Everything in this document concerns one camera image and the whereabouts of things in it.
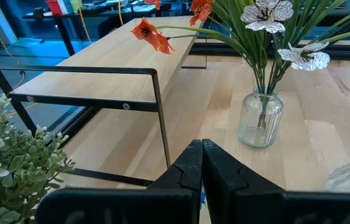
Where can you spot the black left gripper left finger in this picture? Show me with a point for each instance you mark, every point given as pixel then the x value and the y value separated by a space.
pixel 162 199

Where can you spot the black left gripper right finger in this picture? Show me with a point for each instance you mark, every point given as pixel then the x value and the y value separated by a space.
pixel 240 199

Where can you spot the ribbed glass jar vase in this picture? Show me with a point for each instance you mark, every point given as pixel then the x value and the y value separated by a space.
pixel 260 124

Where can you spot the orange and white flower bunch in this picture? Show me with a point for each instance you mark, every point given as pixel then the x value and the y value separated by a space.
pixel 255 43

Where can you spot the green potted plant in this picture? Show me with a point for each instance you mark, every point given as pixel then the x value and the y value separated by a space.
pixel 7 174

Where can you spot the yellow pole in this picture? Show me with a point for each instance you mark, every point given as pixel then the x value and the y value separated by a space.
pixel 84 26

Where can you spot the red box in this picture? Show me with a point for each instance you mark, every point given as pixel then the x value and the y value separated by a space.
pixel 53 7

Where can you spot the wooden shelf with black frame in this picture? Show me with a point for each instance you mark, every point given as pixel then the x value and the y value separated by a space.
pixel 106 62

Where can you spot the black table frame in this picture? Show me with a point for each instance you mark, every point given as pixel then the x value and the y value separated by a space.
pixel 342 52

